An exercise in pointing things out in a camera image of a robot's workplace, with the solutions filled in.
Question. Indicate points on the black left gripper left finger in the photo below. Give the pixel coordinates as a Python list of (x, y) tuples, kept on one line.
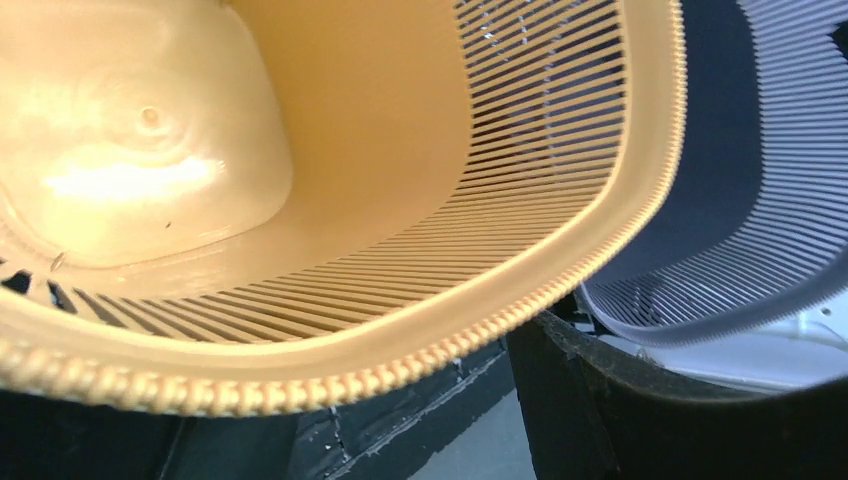
[(46, 439)]

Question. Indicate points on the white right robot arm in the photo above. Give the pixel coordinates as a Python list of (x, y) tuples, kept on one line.
[(792, 354)]

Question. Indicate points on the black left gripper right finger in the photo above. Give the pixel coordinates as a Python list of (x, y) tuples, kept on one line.
[(592, 411)]

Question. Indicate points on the grey slatted waste bin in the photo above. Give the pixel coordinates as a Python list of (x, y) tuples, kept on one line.
[(754, 229)]

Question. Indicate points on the orange slatted waste bin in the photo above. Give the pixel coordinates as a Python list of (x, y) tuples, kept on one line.
[(242, 208)]

